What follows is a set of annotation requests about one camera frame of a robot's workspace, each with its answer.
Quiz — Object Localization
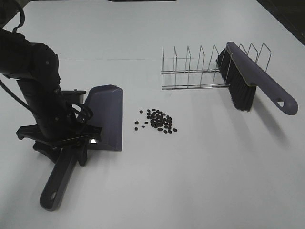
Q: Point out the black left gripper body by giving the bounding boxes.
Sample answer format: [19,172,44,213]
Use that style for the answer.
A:
[16,124,102,146]

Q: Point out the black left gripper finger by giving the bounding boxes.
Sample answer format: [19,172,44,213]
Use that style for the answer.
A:
[75,143,88,167]
[33,142,61,163]

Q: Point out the purple plastic dustpan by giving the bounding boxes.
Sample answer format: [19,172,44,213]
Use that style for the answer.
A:
[40,85,123,211]

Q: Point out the pile of coffee beans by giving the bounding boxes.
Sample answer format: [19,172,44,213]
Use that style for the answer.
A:
[133,109,178,134]

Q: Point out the purple hand brush black bristles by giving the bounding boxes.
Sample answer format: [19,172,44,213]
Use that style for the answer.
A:
[216,42,298,115]

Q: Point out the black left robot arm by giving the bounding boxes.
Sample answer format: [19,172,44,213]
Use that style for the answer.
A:
[0,29,102,166]

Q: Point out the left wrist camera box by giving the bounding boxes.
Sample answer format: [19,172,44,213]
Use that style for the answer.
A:
[62,89,87,104]

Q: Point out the chrome wire rack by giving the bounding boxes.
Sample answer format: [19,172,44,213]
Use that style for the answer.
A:
[161,42,273,91]

